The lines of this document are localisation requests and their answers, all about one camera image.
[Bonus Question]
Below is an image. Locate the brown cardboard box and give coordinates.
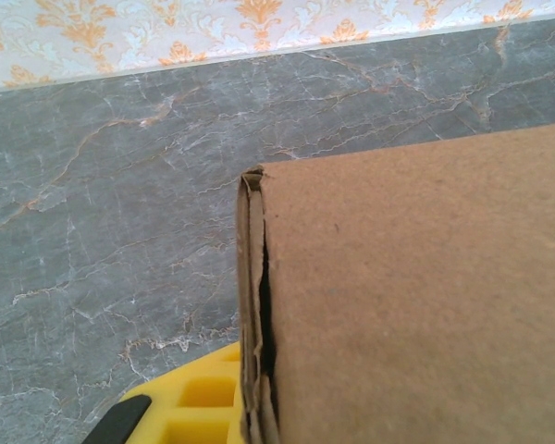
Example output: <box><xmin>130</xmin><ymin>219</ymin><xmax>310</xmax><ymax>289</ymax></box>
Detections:
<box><xmin>235</xmin><ymin>123</ymin><xmax>555</xmax><ymax>444</ymax></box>

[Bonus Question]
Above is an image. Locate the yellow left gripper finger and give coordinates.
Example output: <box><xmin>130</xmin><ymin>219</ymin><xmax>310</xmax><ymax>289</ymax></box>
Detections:
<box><xmin>81</xmin><ymin>341</ymin><xmax>244</xmax><ymax>444</ymax></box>

